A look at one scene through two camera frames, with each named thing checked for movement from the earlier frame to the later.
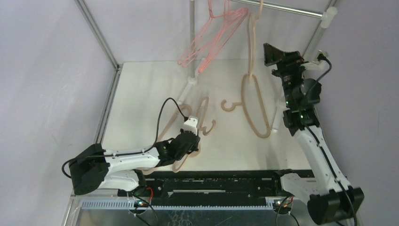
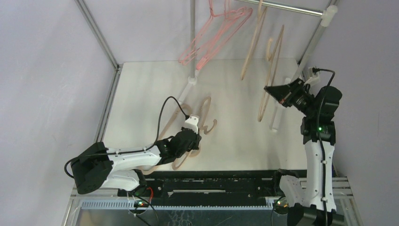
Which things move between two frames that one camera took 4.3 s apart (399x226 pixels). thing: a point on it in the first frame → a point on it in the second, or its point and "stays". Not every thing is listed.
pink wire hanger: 232,19 stays
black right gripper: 287,59 → 289,95
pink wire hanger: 232,19 → 215,21
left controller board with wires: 140,203 stays
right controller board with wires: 283,206 stays
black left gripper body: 193,148 stays
